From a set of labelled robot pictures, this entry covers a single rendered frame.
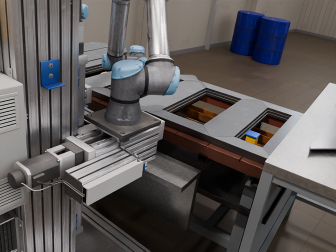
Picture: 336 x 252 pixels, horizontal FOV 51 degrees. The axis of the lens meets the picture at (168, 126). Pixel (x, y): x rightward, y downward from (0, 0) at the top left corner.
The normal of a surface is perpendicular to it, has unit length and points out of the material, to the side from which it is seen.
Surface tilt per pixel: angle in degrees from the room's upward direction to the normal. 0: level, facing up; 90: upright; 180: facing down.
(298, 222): 0
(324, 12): 90
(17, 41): 90
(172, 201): 90
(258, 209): 90
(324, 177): 0
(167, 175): 0
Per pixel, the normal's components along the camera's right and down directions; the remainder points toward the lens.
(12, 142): 0.77, 0.37
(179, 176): 0.13, -0.89
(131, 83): 0.29, 0.45
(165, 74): 0.31, -0.15
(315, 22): -0.63, 0.27
